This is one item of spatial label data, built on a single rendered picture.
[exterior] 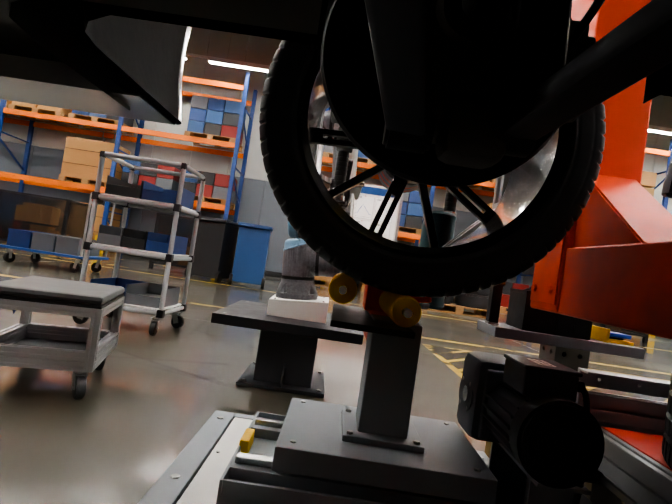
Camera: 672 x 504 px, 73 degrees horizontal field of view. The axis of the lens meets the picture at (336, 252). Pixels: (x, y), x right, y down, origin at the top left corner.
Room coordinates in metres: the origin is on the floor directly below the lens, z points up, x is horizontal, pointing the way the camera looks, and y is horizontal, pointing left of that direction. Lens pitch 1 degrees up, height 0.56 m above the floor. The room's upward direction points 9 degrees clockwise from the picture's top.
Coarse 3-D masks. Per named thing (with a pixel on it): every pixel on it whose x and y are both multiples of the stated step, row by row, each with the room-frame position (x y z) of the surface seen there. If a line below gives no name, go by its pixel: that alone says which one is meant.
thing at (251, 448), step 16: (256, 416) 1.10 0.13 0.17; (272, 416) 1.14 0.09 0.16; (256, 432) 1.03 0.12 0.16; (272, 432) 1.03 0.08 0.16; (240, 448) 0.92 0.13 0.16; (256, 448) 0.98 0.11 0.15; (272, 448) 0.99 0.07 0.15; (240, 464) 0.85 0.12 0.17; (256, 464) 0.85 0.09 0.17; (224, 480) 0.78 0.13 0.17; (240, 480) 0.83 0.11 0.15; (256, 480) 0.83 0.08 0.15; (272, 480) 0.83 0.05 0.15; (288, 480) 0.83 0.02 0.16; (304, 480) 0.83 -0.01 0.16; (320, 480) 0.83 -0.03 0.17; (224, 496) 0.78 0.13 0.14; (240, 496) 0.78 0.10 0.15; (256, 496) 0.78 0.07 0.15; (272, 496) 0.78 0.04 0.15; (288, 496) 0.78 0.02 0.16; (304, 496) 0.78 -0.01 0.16; (320, 496) 0.78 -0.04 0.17; (336, 496) 0.78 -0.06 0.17; (352, 496) 0.83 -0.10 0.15; (368, 496) 0.83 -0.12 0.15; (384, 496) 0.83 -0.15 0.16; (400, 496) 0.83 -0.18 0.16; (416, 496) 0.83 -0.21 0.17; (432, 496) 0.84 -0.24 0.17
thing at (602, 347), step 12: (480, 324) 1.43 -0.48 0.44; (492, 324) 1.36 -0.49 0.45; (504, 324) 1.43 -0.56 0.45; (504, 336) 1.30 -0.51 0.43; (516, 336) 1.30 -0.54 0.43; (528, 336) 1.30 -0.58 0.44; (540, 336) 1.30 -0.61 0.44; (552, 336) 1.30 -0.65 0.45; (564, 336) 1.32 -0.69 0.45; (576, 348) 1.30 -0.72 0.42; (588, 348) 1.30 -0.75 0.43; (600, 348) 1.30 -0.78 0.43; (612, 348) 1.30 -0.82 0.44; (624, 348) 1.30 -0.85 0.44; (636, 348) 1.30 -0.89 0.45
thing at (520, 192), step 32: (320, 64) 0.85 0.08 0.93; (320, 96) 0.97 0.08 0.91; (320, 128) 1.04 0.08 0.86; (544, 160) 0.89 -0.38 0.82; (320, 192) 0.85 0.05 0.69; (512, 192) 1.01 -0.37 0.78; (544, 192) 0.84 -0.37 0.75; (352, 224) 0.85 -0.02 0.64; (384, 224) 1.04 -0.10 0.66; (512, 224) 0.84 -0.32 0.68
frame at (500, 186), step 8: (328, 104) 1.14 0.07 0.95; (320, 120) 1.10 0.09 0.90; (504, 176) 1.10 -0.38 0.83; (496, 184) 1.15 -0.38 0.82; (504, 184) 1.10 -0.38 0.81; (496, 192) 1.14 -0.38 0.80; (496, 200) 1.14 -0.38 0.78; (472, 224) 1.15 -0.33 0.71; (480, 224) 1.10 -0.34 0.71; (464, 232) 1.11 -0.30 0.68; (456, 240) 1.10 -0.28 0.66
